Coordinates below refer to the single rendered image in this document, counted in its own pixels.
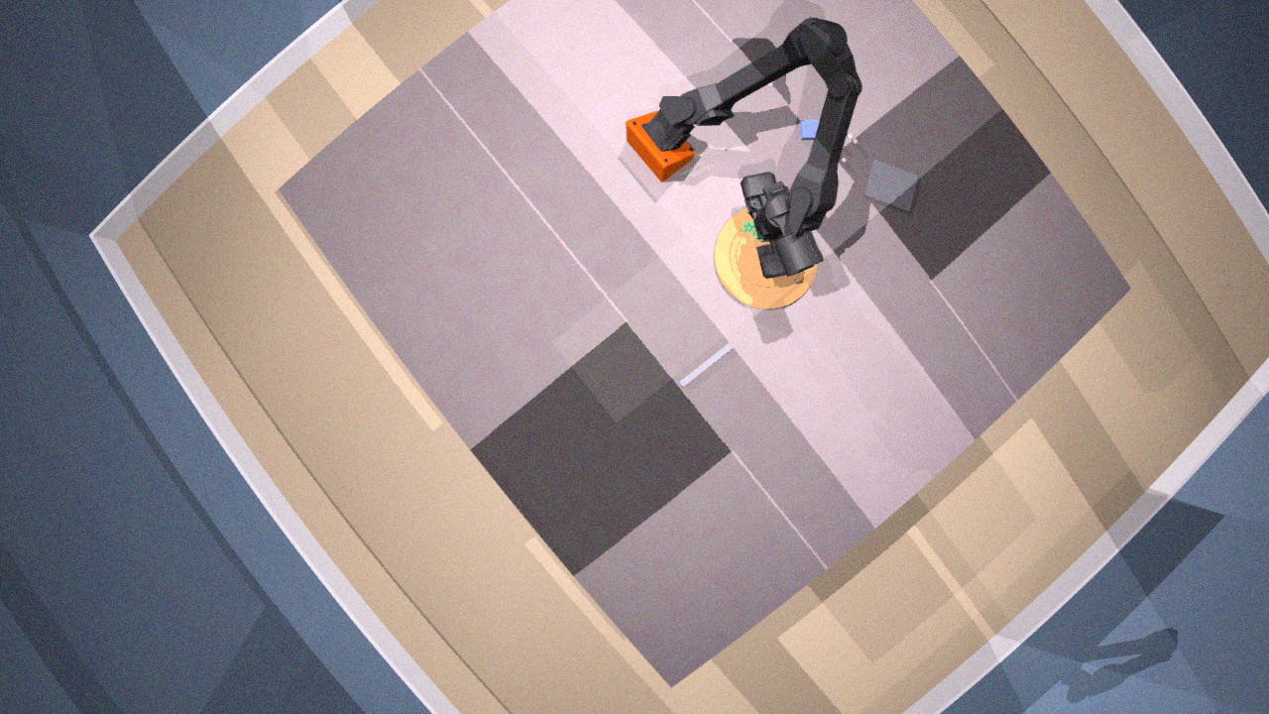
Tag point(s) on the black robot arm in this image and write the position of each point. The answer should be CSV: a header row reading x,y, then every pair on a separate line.
x,y
813,193

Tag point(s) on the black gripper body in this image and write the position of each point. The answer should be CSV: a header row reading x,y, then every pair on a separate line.
x,y
771,265

